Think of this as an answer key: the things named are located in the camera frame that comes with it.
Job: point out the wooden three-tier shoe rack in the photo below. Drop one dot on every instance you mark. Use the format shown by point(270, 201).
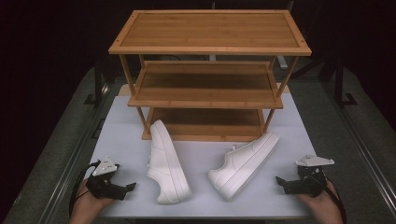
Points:
point(211, 31)

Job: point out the person's right hand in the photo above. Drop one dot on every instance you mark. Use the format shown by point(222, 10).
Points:
point(320, 208)

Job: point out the white stand foot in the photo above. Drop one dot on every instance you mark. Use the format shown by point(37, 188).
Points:
point(282, 62)

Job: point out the white sneaker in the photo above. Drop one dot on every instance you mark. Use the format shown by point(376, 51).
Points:
point(243, 165)
point(166, 161)

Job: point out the person's left hand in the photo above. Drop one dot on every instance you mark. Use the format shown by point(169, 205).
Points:
point(88, 208)

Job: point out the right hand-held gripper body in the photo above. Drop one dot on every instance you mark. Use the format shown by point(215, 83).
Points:
point(311, 183)

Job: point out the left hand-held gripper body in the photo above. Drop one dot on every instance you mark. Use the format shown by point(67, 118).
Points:
point(104, 188)

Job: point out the black metal stand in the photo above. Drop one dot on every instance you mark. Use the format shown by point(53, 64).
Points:
point(99, 84)
point(340, 84)

